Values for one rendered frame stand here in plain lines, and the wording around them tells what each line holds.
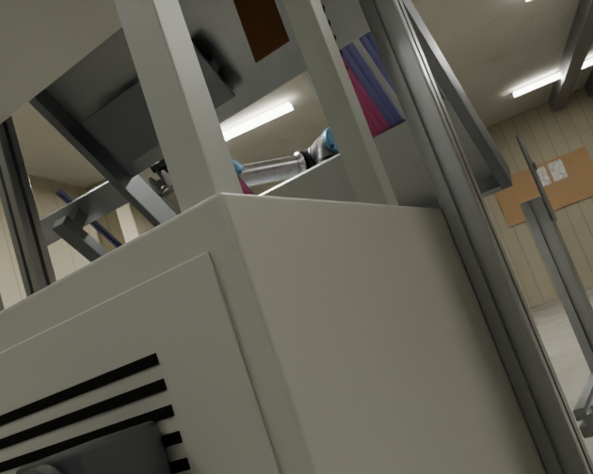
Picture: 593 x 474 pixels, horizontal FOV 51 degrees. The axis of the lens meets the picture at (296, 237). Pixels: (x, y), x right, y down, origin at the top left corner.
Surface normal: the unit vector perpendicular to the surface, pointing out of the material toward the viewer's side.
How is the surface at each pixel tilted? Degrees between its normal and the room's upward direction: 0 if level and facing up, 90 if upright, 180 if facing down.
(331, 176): 133
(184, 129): 90
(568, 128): 90
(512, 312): 90
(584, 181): 90
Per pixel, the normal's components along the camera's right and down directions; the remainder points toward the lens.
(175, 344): -0.51, 0.02
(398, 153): -0.15, 0.64
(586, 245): -0.30, -0.07
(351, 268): 0.80, -0.37
